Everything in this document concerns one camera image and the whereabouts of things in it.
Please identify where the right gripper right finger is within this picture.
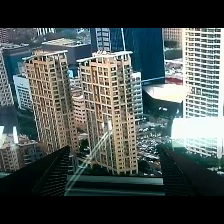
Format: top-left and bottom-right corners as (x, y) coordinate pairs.
(157, 145), (224, 197)

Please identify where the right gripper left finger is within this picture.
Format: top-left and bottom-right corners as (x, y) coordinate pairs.
(0, 145), (72, 197)

